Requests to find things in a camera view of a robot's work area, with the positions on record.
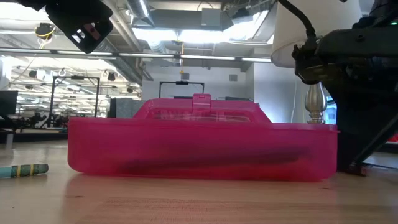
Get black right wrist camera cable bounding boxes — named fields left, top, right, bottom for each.
left=277, top=0, right=317, bottom=47

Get grey ceiling box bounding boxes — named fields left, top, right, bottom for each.
left=201, top=7, right=222, bottom=27

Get long ceiling light bar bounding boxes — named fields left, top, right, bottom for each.
left=0, top=48, right=272, bottom=63

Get tall black metal frame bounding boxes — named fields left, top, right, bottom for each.
left=46, top=75, right=101, bottom=128

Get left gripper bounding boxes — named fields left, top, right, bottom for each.
left=45, top=0, right=114, bottom=54

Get table lamp with white shade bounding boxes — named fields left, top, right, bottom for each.
left=270, top=0, right=363, bottom=124

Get grey metal post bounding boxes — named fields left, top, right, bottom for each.
left=4, top=131, right=16, bottom=152

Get teal pen with green bands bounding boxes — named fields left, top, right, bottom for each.
left=0, top=163, right=50, bottom=179

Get grey partition panel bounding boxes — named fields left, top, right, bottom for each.
left=109, top=98, right=147, bottom=119

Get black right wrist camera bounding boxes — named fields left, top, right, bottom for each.
left=291, top=36, right=327, bottom=85

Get black frame with camera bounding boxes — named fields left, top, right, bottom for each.
left=159, top=80, right=205, bottom=99

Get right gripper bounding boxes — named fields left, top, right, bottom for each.
left=317, top=26, right=398, bottom=177

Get silver ventilation duct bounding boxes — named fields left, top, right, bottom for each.
left=126, top=0, right=156, bottom=27

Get black computer monitor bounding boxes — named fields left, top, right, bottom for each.
left=0, top=90, right=19, bottom=115

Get pink translucent plastic supply box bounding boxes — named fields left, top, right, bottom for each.
left=67, top=93, right=339, bottom=183

